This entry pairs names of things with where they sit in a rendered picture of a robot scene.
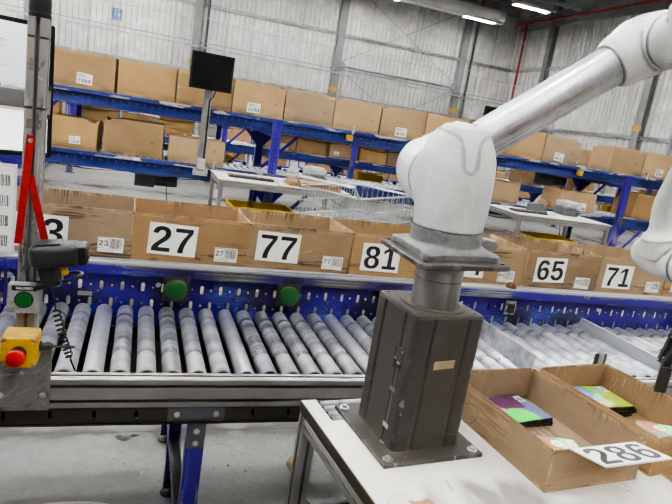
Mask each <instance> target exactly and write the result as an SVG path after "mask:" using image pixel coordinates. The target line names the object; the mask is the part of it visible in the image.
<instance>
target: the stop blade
mask: <svg viewBox="0 0 672 504"><path fill-rule="evenodd" d="M479 338H480V339H482V340H483V341H484V342H486V343H487V344H488V345H490V346H491V347H492V348H494V349H495V350H497V351H498V352H499V353H501V354H502V355H503V356H505V357H506V358H507V359H509V360H510V361H512V362H513V363H514V364H516V365H517V366H518V367H520V368H532V369H533V367H534V363H535V359H536V354H534V353H533V352H531V351H530V350H528V349H527V348H525V347H524V346H522V345H521V344H519V343H518V342H516V341H515V340H513V339H512V338H510V337H509V336H507V335H506V334H504V333H503V332H501V331H500V330H498V329H497V328H495V327H494V326H492V325H491V324H489V323H488V322H486V321H485V320H483V324H482V328H481V333H480V337H479Z"/></svg>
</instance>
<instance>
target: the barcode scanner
mask: <svg viewBox="0 0 672 504"><path fill-rule="evenodd" d="M89 258H90V250H89V245H88V242H86V241H83V242H79V241H77V240H64V239H43V240H39V241H38V242H35V243H33V244H32V245H31V247H30V248H29V249H28V260H29V264H30V266H31V267H32V268H35V269H37V273H38V276H39V279H40V282H41V283H36V285H35V288H34V289H35V290H42V289H47V288H51V287H56V286H60V285H61V283H62V282H61V281H62V280H63V276H65V275H67V274H68V273H69V271H68V269H67V267H74V266H78V265H79V266H85V265H87V263H88V261H89Z"/></svg>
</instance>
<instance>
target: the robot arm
mask: <svg viewBox="0 0 672 504"><path fill-rule="evenodd" d="M668 70H672V4H671V5H670V7H669V10H662V11H655V12H651V13H646V14H643V15H640V16H637V17H634V18H631V19H629V20H627V21H625V22H623V23H622V24H620V25H619V26H618V27H617V28H616V29H615V30H614V31H613V32H612V33H611V34H610V35H608V36H607V37H606V38H605V39H604V40H603V41H602V42H601V43H600V45H599V46H598V48H597V50H596V51H595V52H593V53H591V54H590V55H588V56H586V57H584V58H583V59H581V60H579V61H578V62H576V63H574V64H572V65H571V66H569V67H567V68H566V69H564V70H562V71H560V72H559V73H557V74H555V75H554V76H552V77H550V78H548V79H547V80H545V81H543V82H542V83H540V84H538V85H536V86H535V87H533V88H531V89H530V90H528V91H526V92H524V93H523V94H521V95H519V96H518V97H516V98H514V99H512V100H511V101H509V102H507V103H506V104H504V105H502V106H500V107H499V108H497V109H495V110H494V111H492V112H490V113H488V114H487V115H485V116H483V117H482V118H480V119H478V120H476V121H475V122H473V123H471V124H468V123H464V122H458V121H455V122H452V123H445V124H443V125H442V126H441V127H438V128H437V129H436V130H435V131H433V132H431V133H429V134H426V135H424V136H423V137H421V138H417V139H414V140H412V141H410V142H409V143H408V144H407V145H406V146H405V147H404V148H403V149H402V151H401V152H400V154H399V156H398V159H397V164H396V173H397V179H398V181H399V184H400V186H401V188H402V189H403V190H404V192H405V193H406V194H407V195H408V196H409V197H411V198H412V199H413V201H414V216H413V222H412V226H411V230H410V233H399V234H393V235H392V239H391V240H392V241H393V242H396V243H398V244H400V245H402V246H404V247H405V248H407V249H409V250H410V251H412V252H413V253H415V254H417V255H418V256H420V257H421V259H422V260H424V261H428V262H473V263H490V264H499V260H500V257H499V256H498V255H496V254H493V253H491V252H489V251H495V250H496V249H497V245H498V243H497V241H496V240H494V239H490V238H485V237H483V231H484V226H485V222H486V219H487V216H488V212H489V208H490V204H491V199H492V194H493V188H494V182H495V174H496V156H497V155H499V154H500V153H502V152H504V151H506V150H507V149H509V148H511V147H512V146H514V145H516V144H518V143H519V142H521V141H523V140H525V139H526V138H528V137H530V136H531V135H533V134H535V133H537V132H538V131H540V130H542V129H543V128H545V127H547V126H549V125H550V124H552V123H554V122H556V121H557V120H559V119H561V118H562V117H564V116H566V115H568V114H569V113H571V112H573V111H574V110H576V109H578V108H580V107H581V106H583V105H585V104H586V103H588V102H590V101H592V100H593V99H595V98H597V97H599V96H600V95H602V94H604V93H605V92H607V91H609V90H611V89H612V88H614V87H626V86H630V85H632V84H635V83H637V82H639V81H642V80H645V79H647V78H650V77H653V76H656V75H659V74H661V73H662V72H664V71H668ZM631 257H632V260H633V261H634V263H635V264H636V265H637V266H638V267H639V268H640V269H641V270H643V271H644V272H646V273H648V274H650V275H652V276H654V277H656V278H658V279H661V280H664V281H667V282H672V167H671V168H670V170H669V172H668V174H667V176H666V178H665V180H664V182H663V184H662V185H661V187H660V189H659V191H658V193H657V195H656V197H655V200H654V202H653V205H652V209H651V215H650V223H649V227H648V229H647V231H646V232H644V233H643V234H642V236H641V237H640V238H638V239H637V240H636V241H635V242H634V243H633V245H632V247H631ZM662 357H664V358H662ZM657 361H658V362H660V363H659V365H660V368H659V372H658V375H657V379H656V382H655V385H654V389H653V391H655V392H660V393H666V390H667V387H668V383H669V380H670V377H671V373H672V330H670V331H669V334H668V338H667V340H666V342H665V344H664V346H663V348H662V349H661V351H660V353H659V355H658V357H657Z"/></svg>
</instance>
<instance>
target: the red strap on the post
mask: <svg viewBox="0 0 672 504"><path fill-rule="evenodd" d="M34 143H35V136H32V135H27V137H26V146H25V154H24V162H23V171H22V179H21V188H20V196H19V204H18V213H17V221H16V230H15V238H14V243H17V244H22V241H23V233H24V224H25V216H26V208H27V200H28V192H29V191H30V196H31V200H32V204H33V209H34V213H35V217H36V222H37V226H38V230H39V235H40V239H41V240H43V239H49V238H48V234H47V229H46V225H45V221H44V216H43V212H42V207H41V203H40V199H39V194H38V190H37V185H36V181H35V177H34V175H33V176H30V175H31V167H32V159H33V151H34Z"/></svg>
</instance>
